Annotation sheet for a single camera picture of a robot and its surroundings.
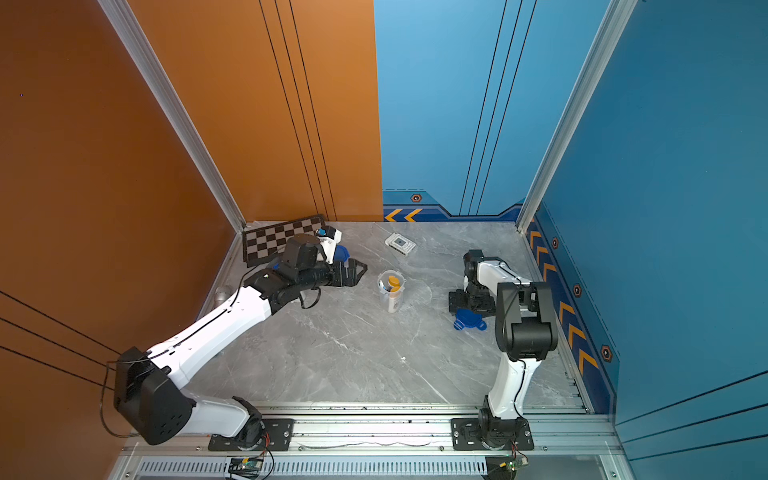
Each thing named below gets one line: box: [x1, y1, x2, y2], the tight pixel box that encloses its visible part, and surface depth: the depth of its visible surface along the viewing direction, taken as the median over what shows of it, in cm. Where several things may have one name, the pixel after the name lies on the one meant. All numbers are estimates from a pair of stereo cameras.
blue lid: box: [453, 308, 487, 331], surface depth 94 cm
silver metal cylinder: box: [214, 286, 231, 306], surface depth 98 cm
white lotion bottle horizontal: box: [388, 275, 401, 292], surface depth 91 cm
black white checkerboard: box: [242, 214, 325, 268], surface depth 114 cm
